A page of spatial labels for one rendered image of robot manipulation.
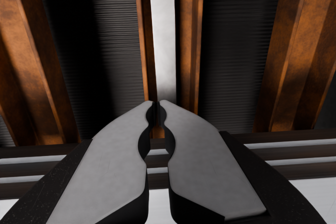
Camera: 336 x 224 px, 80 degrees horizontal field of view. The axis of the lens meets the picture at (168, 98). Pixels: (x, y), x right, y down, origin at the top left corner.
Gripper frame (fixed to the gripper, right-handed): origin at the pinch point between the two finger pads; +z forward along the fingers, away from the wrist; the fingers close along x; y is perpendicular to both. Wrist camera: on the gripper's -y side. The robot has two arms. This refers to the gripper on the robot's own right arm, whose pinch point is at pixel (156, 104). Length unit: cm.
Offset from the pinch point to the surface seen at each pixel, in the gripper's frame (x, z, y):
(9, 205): -13.1, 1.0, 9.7
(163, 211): 0.1, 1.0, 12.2
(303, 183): 13.0, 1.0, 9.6
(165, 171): 0.5, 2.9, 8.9
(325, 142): 17.3, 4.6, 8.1
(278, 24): 18.1, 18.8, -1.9
